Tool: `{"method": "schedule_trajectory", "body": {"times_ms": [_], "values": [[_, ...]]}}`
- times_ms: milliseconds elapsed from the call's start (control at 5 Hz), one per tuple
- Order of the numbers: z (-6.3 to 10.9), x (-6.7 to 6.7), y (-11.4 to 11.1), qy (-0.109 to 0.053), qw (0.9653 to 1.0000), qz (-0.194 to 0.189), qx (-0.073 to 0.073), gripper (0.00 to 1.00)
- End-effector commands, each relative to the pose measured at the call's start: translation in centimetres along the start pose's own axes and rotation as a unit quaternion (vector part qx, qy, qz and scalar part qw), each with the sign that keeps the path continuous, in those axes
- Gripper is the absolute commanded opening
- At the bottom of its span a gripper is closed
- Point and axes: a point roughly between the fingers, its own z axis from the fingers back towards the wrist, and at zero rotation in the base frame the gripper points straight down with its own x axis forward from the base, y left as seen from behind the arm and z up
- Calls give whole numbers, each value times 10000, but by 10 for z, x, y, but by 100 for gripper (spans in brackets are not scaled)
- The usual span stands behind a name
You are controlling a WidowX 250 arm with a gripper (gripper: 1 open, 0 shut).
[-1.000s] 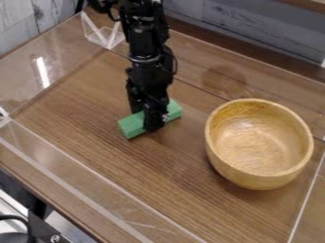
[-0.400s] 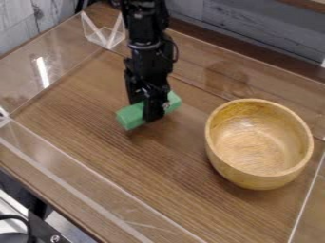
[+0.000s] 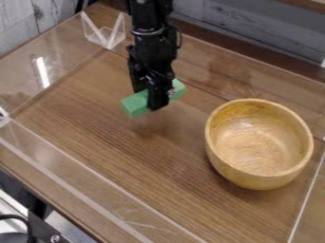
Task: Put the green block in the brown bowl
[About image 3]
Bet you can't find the black cable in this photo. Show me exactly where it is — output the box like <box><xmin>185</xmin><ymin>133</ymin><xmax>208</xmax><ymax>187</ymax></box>
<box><xmin>0</xmin><ymin>214</ymin><xmax>36</xmax><ymax>243</ymax></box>

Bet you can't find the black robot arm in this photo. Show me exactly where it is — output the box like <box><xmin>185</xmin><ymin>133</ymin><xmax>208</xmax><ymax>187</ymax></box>
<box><xmin>126</xmin><ymin>0</ymin><xmax>184</xmax><ymax>110</ymax></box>

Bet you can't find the clear acrylic tray wall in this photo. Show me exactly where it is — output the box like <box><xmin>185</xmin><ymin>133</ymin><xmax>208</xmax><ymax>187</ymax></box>
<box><xmin>0</xmin><ymin>5</ymin><xmax>325</xmax><ymax>243</ymax></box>

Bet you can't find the green rectangular block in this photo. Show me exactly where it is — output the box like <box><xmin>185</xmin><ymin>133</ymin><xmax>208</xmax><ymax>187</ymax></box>
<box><xmin>121</xmin><ymin>79</ymin><xmax>188</xmax><ymax>118</ymax></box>

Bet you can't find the brown wooden bowl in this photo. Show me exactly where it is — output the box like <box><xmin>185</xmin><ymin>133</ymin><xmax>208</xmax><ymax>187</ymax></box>
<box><xmin>205</xmin><ymin>99</ymin><xmax>313</xmax><ymax>191</ymax></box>

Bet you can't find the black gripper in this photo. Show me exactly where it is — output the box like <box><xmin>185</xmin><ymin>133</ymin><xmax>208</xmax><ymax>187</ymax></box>
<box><xmin>127</xmin><ymin>31</ymin><xmax>181</xmax><ymax>110</ymax></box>

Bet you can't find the black metal bracket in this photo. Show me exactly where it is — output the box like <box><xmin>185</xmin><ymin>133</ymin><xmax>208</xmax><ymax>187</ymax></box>
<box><xmin>28</xmin><ymin>212</ymin><xmax>71</xmax><ymax>243</ymax></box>

